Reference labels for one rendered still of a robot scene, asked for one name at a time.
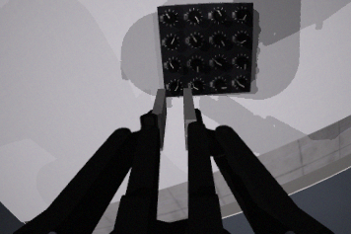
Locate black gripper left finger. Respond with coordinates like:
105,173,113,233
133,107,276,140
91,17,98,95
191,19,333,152
13,89,167,234

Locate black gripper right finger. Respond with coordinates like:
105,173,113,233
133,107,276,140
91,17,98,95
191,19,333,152
183,88,334,234

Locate black knob box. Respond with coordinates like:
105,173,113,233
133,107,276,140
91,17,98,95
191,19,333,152
157,3,253,97

